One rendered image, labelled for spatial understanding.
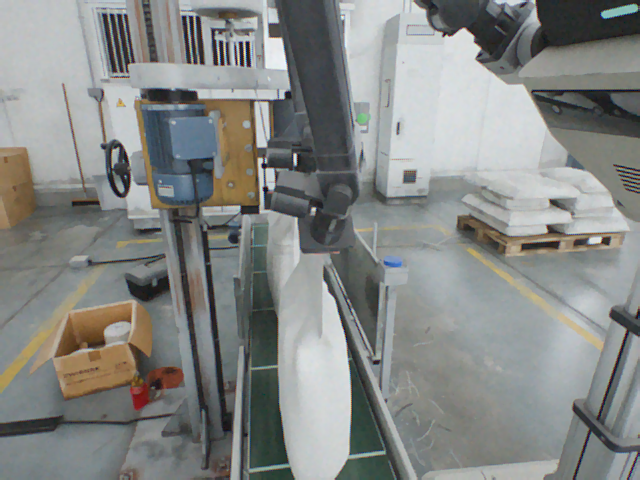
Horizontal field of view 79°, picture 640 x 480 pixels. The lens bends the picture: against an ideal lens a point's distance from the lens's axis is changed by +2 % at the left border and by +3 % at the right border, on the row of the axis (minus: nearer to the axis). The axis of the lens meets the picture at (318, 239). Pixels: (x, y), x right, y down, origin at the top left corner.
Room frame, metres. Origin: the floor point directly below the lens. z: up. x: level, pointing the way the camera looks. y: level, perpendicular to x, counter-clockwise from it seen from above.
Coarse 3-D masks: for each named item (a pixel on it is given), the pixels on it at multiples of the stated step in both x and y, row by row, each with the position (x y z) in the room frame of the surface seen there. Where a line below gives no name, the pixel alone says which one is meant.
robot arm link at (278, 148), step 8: (304, 128) 0.87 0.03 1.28; (288, 136) 0.94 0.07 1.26; (296, 136) 0.94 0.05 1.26; (304, 136) 0.87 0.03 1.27; (272, 144) 0.90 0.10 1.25; (280, 144) 0.90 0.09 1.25; (288, 144) 0.90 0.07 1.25; (304, 144) 0.88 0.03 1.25; (312, 144) 0.88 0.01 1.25; (272, 152) 0.89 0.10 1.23; (280, 152) 0.89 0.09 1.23; (288, 152) 0.90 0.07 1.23; (272, 160) 0.89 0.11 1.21; (280, 160) 0.89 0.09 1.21; (288, 160) 0.89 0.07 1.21; (288, 168) 0.91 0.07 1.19
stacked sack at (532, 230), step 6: (474, 216) 3.74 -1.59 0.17; (480, 216) 3.62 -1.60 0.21; (486, 222) 3.52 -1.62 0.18; (492, 222) 3.42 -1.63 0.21; (498, 228) 3.32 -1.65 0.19; (504, 228) 3.25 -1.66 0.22; (510, 228) 3.23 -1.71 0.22; (516, 228) 3.23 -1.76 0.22; (522, 228) 3.24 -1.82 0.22; (528, 228) 3.24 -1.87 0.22; (534, 228) 3.25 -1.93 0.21; (540, 228) 3.26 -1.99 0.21; (510, 234) 3.20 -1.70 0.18; (516, 234) 3.21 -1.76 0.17; (522, 234) 3.22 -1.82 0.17; (528, 234) 3.23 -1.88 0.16; (534, 234) 3.24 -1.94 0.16
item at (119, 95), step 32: (96, 0) 3.64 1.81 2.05; (96, 32) 3.65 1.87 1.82; (128, 32) 3.79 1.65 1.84; (192, 32) 3.86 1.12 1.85; (224, 32) 3.91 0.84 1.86; (256, 32) 3.87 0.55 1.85; (128, 64) 3.78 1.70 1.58; (192, 64) 3.76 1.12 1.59; (224, 64) 3.92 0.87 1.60; (256, 64) 3.96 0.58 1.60; (128, 96) 3.69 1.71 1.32; (224, 96) 3.82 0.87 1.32; (128, 128) 3.69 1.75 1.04; (256, 128) 3.86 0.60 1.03
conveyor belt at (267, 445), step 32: (256, 224) 2.88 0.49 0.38; (256, 256) 2.24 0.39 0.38; (256, 288) 1.82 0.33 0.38; (256, 320) 1.51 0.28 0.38; (256, 352) 1.28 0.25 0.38; (256, 384) 1.10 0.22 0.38; (352, 384) 1.10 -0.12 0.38; (256, 416) 0.95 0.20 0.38; (352, 416) 0.95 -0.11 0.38; (256, 448) 0.84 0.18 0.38; (352, 448) 0.84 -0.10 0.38
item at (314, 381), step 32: (320, 256) 0.70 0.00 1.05; (288, 288) 0.99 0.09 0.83; (320, 288) 0.70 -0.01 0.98; (288, 320) 0.84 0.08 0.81; (320, 320) 0.70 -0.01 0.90; (288, 352) 0.76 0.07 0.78; (320, 352) 0.73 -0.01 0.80; (288, 384) 0.74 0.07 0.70; (320, 384) 0.70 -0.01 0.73; (288, 416) 0.73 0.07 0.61; (320, 416) 0.70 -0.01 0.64; (288, 448) 0.73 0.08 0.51; (320, 448) 0.70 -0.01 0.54
